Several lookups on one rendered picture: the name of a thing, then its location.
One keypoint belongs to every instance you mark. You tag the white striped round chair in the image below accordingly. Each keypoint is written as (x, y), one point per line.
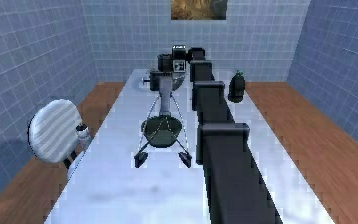
(53, 130)

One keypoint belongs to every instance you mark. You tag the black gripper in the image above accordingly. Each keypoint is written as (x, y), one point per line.
(158, 81)

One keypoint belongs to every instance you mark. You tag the silver metal bowl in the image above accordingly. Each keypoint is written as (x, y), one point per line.
(178, 81)

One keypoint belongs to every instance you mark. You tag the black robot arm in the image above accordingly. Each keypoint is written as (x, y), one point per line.
(227, 160)

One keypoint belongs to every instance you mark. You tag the dark bottle green cap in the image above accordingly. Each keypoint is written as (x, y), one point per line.
(237, 87)

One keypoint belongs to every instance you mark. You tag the brown framed wall picture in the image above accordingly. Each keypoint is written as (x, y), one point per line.
(199, 9)

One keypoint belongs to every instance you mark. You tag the white shaker black cap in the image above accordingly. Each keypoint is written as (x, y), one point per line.
(83, 132)

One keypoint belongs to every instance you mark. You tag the dark green bowl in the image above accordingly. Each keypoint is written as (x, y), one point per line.
(162, 132)

